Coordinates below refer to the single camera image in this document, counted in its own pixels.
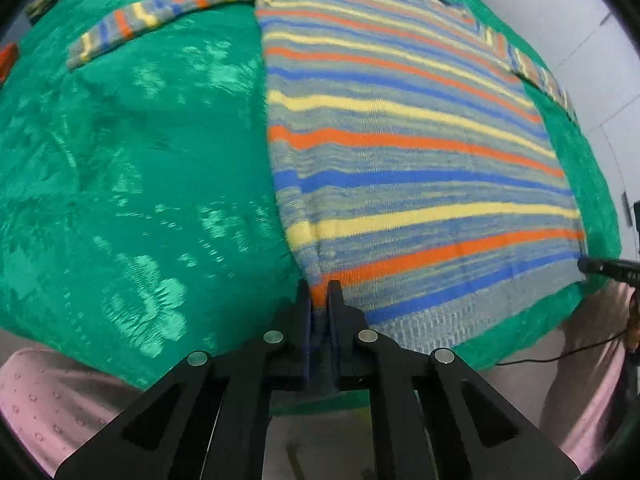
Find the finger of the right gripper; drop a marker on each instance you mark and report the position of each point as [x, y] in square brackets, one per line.
[623, 271]

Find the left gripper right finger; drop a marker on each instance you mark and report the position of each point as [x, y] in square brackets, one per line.
[433, 417]

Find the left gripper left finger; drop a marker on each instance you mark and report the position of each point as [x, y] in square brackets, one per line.
[206, 418]

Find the striped knit sweater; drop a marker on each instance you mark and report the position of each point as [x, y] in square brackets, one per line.
[409, 163]

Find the orange red folded clothes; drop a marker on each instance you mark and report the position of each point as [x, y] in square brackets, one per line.
[8, 57]

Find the pink dotted pajama trousers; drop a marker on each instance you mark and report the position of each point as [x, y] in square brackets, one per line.
[53, 404]

